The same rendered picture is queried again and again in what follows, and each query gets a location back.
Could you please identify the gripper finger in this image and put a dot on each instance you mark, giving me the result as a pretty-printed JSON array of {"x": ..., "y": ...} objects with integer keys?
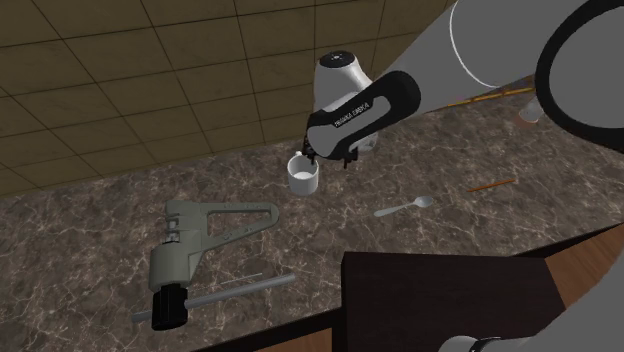
[
  {"x": 308, "y": 148},
  {"x": 348, "y": 158}
]

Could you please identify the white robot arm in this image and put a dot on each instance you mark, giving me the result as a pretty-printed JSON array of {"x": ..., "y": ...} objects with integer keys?
[{"x": 492, "y": 39}]

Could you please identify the white mug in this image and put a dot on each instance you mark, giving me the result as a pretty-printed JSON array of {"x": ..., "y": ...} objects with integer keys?
[{"x": 303, "y": 180}]

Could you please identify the grey spoon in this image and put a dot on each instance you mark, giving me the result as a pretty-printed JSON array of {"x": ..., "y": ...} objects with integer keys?
[{"x": 423, "y": 202}]

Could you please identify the short orange pencil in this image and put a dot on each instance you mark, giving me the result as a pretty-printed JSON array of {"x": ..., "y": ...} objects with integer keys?
[{"x": 490, "y": 186}]

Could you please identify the long yellow stick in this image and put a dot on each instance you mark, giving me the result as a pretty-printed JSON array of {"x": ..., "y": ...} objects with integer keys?
[{"x": 487, "y": 97}]

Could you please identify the small white cup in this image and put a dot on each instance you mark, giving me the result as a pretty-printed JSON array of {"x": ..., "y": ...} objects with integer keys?
[{"x": 530, "y": 113}]

